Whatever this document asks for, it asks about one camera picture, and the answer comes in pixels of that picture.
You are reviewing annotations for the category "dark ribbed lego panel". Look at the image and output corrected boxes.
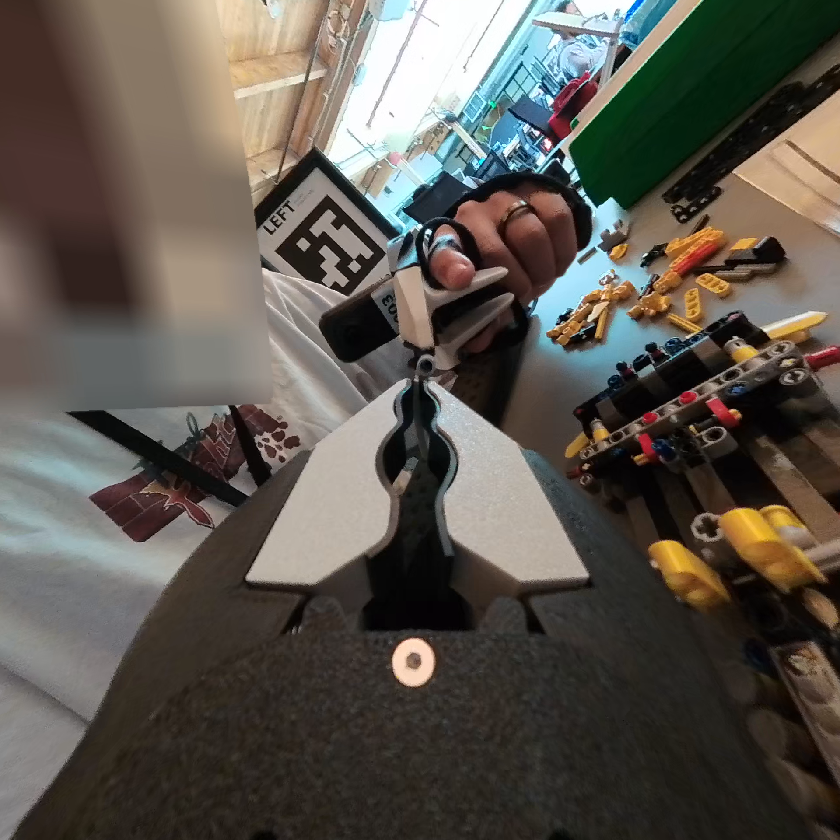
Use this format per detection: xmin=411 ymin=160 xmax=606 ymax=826
xmin=660 ymin=80 xmax=840 ymax=222

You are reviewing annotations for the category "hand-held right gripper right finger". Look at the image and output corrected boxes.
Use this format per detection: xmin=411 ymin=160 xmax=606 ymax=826
xmin=425 ymin=382 xmax=592 ymax=616

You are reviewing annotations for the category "green plastic bin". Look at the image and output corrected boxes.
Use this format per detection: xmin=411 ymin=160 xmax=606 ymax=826
xmin=566 ymin=0 xmax=840 ymax=211

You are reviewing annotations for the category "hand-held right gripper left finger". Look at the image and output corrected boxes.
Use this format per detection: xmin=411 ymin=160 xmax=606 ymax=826
xmin=244 ymin=378 xmax=416 ymax=613

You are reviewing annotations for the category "black lanyard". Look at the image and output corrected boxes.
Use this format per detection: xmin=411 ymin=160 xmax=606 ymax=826
xmin=64 ymin=406 xmax=274 ymax=508

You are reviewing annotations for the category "grey lego seat piece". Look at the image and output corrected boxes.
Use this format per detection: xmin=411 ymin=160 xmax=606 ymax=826
xmin=392 ymin=354 xmax=439 ymax=494

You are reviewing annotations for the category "lego car chassis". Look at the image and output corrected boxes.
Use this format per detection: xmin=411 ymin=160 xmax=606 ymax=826
xmin=563 ymin=310 xmax=840 ymax=840

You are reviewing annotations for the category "pile of yellow lego pieces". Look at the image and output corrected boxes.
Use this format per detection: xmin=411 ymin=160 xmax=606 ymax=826
xmin=545 ymin=225 xmax=829 ymax=349

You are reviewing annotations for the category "person's left hand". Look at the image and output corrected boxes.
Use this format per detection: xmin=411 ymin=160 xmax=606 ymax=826
xmin=430 ymin=189 xmax=580 ymax=357

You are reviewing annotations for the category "person in white shirt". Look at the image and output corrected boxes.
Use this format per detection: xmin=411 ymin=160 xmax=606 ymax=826
xmin=0 ymin=268 xmax=389 ymax=724

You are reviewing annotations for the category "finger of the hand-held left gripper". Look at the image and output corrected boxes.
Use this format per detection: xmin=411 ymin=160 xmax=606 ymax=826
xmin=432 ymin=292 xmax=517 ymax=371
xmin=430 ymin=266 xmax=511 ymax=314

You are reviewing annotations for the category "black framed marker sign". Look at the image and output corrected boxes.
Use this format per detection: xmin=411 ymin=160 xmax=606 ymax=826
xmin=253 ymin=146 xmax=403 ymax=298

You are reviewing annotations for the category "lego instruction booklet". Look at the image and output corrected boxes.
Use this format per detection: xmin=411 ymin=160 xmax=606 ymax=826
xmin=730 ymin=113 xmax=840 ymax=238

